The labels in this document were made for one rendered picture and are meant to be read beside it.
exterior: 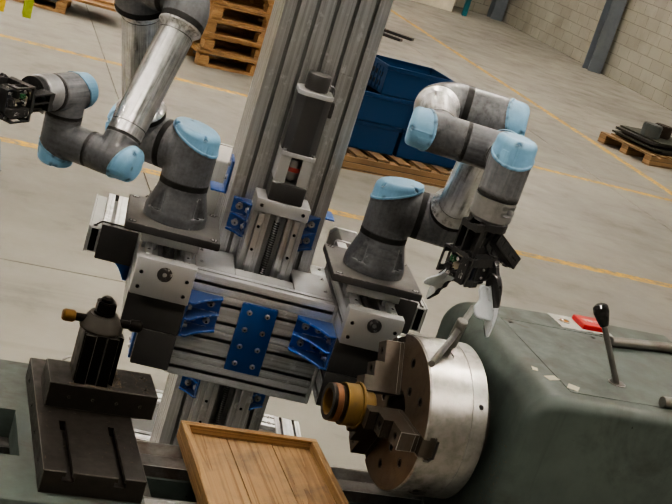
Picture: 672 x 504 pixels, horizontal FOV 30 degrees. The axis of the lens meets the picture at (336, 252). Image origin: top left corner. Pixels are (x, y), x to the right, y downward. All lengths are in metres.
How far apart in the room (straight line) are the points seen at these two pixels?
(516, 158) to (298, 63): 1.00
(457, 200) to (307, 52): 0.52
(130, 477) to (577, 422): 0.83
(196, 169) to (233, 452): 0.69
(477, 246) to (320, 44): 0.99
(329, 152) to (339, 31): 0.30
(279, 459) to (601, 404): 0.67
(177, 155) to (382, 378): 0.76
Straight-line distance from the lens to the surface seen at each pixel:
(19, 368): 2.61
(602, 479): 2.50
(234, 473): 2.51
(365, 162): 9.28
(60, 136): 2.60
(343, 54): 3.06
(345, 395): 2.43
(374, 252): 2.98
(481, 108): 2.62
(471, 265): 2.18
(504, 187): 2.17
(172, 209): 2.91
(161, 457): 2.54
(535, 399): 2.37
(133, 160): 2.54
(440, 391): 2.38
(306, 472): 2.60
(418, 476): 2.42
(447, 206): 2.90
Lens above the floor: 2.04
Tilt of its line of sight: 16 degrees down
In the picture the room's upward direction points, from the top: 18 degrees clockwise
